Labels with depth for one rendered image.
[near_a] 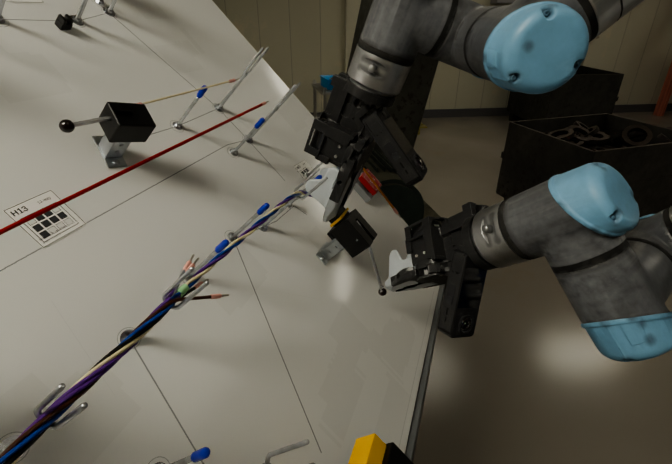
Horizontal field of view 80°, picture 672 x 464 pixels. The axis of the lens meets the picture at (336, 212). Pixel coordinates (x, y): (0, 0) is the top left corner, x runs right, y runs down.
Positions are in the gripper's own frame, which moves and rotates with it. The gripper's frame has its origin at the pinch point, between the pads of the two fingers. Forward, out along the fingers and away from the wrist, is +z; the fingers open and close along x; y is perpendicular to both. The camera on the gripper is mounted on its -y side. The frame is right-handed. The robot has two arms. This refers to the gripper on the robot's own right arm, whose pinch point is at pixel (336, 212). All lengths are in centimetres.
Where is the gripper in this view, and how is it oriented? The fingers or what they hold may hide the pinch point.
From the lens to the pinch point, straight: 63.5
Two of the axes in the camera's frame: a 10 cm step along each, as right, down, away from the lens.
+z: -3.3, 7.9, 5.1
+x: -3.6, 4.0, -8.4
